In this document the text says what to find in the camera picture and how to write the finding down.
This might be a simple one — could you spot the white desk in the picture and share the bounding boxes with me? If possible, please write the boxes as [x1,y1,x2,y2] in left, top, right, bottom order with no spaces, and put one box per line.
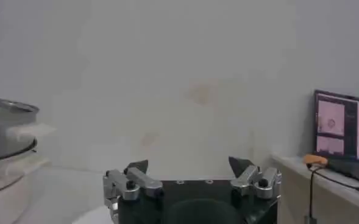
[271,153,359,224]

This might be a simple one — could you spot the small orange object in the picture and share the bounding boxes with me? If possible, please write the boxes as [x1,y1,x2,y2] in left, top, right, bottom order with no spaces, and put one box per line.
[302,153,329,167]

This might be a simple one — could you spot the white electric cooker base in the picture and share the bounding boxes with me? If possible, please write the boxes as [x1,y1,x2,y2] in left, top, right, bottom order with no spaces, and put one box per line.
[0,149,51,224]

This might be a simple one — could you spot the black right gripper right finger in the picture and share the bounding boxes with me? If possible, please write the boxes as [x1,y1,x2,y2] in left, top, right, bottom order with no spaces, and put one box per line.
[228,156,282,201]

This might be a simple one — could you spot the white plate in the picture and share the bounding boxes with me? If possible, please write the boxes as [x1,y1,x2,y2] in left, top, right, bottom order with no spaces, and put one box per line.
[71,205,114,224]

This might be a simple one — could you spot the black cable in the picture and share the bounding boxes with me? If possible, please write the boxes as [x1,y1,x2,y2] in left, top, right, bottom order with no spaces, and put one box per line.
[305,163,359,224]

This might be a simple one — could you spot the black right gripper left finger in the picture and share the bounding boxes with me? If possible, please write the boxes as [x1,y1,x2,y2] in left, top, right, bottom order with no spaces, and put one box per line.
[102,159,164,208]

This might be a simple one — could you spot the steel steamer basket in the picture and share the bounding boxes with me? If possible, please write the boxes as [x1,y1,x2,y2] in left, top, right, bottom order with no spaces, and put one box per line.
[0,96,57,163]

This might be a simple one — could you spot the open laptop computer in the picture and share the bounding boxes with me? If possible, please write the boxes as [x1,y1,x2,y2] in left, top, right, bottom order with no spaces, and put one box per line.
[313,89,359,187]

